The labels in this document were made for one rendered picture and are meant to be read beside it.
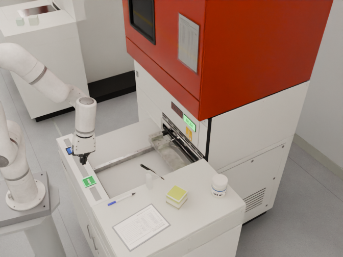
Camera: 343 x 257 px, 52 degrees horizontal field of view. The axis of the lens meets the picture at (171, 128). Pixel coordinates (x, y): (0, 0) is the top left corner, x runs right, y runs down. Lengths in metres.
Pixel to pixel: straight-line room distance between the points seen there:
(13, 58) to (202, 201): 0.99
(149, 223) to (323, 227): 1.70
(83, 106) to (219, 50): 0.60
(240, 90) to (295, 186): 1.60
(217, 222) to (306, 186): 1.67
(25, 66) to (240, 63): 0.89
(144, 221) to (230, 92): 0.71
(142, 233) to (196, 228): 0.23
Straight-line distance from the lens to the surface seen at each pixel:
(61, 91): 1.41
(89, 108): 1.45
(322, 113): 3.22
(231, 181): 2.16
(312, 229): 2.92
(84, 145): 1.58
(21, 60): 1.35
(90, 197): 1.70
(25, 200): 1.87
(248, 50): 1.61
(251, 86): 1.75
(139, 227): 1.56
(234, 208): 1.64
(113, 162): 2.00
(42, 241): 2.11
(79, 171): 1.83
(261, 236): 2.76
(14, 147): 1.61
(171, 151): 1.99
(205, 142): 1.77
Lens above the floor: 2.25
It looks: 40 degrees down
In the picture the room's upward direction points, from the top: straight up
